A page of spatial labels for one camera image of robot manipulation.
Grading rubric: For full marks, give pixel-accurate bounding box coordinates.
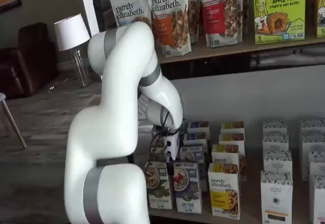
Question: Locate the red purely elizabeth granola bag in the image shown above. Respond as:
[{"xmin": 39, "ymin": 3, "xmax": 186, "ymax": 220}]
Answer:
[{"xmin": 196, "ymin": 0, "xmax": 244, "ymax": 48}]

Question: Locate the white organic pantry box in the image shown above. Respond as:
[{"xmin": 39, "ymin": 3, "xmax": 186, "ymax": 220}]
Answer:
[
  {"xmin": 308, "ymin": 150, "xmax": 325, "ymax": 181},
  {"xmin": 311, "ymin": 175, "xmax": 325, "ymax": 224},
  {"xmin": 263, "ymin": 119, "xmax": 288, "ymax": 135},
  {"xmin": 300, "ymin": 118, "xmax": 325, "ymax": 134},
  {"xmin": 263, "ymin": 134, "xmax": 289, "ymax": 152},
  {"xmin": 263, "ymin": 150, "xmax": 293, "ymax": 174},
  {"xmin": 301, "ymin": 132, "xmax": 325, "ymax": 181},
  {"xmin": 260, "ymin": 171, "xmax": 294, "ymax": 224}
]

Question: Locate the blue flax plus oatmeal box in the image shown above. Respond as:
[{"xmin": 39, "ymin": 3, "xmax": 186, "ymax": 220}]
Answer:
[
  {"xmin": 186, "ymin": 121, "xmax": 210, "ymax": 135},
  {"xmin": 182, "ymin": 132, "xmax": 209, "ymax": 149},
  {"xmin": 179, "ymin": 145, "xmax": 208, "ymax": 193},
  {"xmin": 172, "ymin": 162, "xmax": 203, "ymax": 214}
]

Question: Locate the chair with wooden leg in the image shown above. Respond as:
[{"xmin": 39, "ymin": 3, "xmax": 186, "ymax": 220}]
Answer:
[{"xmin": 0, "ymin": 91, "xmax": 27, "ymax": 150}]

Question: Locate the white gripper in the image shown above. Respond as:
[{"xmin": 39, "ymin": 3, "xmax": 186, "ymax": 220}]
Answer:
[{"xmin": 165, "ymin": 132, "xmax": 181, "ymax": 176}]

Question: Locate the yellow Bobo's box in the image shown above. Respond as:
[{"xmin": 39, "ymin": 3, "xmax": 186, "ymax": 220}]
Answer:
[{"xmin": 316, "ymin": 0, "xmax": 325, "ymax": 39}]

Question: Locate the blue purely elizabeth granola bag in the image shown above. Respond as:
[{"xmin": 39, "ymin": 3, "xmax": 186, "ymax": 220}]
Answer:
[{"xmin": 108, "ymin": 0, "xmax": 153, "ymax": 29}]

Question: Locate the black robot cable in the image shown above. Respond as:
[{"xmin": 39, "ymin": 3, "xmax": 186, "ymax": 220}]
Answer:
[{"xmin": 150, "ymin": 108, "xmax": 171, "ymax": 159}]

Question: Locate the white shade table lamp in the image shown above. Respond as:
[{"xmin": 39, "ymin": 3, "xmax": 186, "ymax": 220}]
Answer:
[{"xmin": 53, "ymin": 14, "xmax": 91, "ymax": 88}]

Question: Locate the dark brown leather armchair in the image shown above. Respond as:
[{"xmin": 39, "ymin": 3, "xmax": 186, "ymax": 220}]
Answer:
[{"xmin": 0, "ymin": 22, "xmax": 60, "ymax": 99}]

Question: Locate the green apple cinnamon oatmeal box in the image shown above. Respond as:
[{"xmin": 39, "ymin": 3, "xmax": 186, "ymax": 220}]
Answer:
[
  {"xmin": 144, "ymin": 161, "xmax": 174, "ymax": 210},
  {"xmin": 149, "ymin": 147, "xmax": 169, "ymax": 163}
]

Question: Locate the orange purely elizabeth granola bag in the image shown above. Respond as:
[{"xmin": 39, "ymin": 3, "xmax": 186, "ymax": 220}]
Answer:
[
  {"xmin": 143, "ymin": 0, "xmax": 192, "ymax": 58},
  {"xmin": 186, "ymin": 0, "xmax": 204, "ymax": 45}
]

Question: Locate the black metal shelf rack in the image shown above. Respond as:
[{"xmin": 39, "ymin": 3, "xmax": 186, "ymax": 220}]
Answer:
[{"xmin": 148, "ymin": 35, "xmax": 325, "ymax": 224}]

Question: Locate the grey patterned floor mat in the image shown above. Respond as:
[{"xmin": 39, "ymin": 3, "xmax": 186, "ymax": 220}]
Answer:
[{"xmin": 137, "ymin": 93, "xmax": 151, "ymax": 121}]

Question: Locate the clear plastic wrap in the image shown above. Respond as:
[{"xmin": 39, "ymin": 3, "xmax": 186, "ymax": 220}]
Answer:
[{"xmin": 250, "ymin": 50, "xmax": 325, "ymax": 69}]

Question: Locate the yellow purely elizabeth box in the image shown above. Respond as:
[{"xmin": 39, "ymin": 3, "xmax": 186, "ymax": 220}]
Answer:
[
  {"xmin": 211, "ymin": 144, "xmax": 248, "ymax": 182},
  {"xmin": 220, "ymin": 121, "xmax": 245, "ymax": 135},
  {"xmin": 218, "ymin": 133, "xmax": 246, "ymax": 149},
  {"xmin": 207, "ymin": 163, "xmax": 241, "ymax": 221}
]

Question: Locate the green Bobo's apple pie box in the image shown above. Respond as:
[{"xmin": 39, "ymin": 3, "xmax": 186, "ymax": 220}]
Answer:
[{"xmin": 253, "ymin": 0, "xmax": 306, "ymax": 45}]

